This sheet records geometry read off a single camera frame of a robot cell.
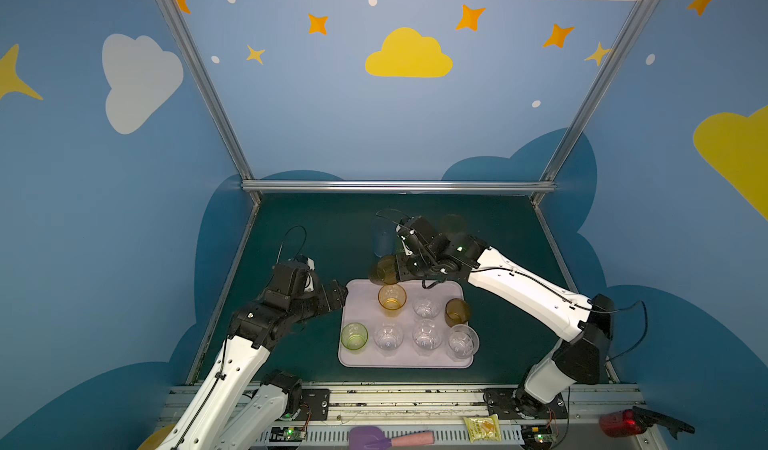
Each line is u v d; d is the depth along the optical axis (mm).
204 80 856
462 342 840
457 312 883
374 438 703
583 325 421
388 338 843
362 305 908
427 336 857
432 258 545
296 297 576
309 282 590
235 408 452
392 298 912
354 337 840
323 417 731
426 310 900
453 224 1042
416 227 571
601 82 868
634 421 625
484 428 703
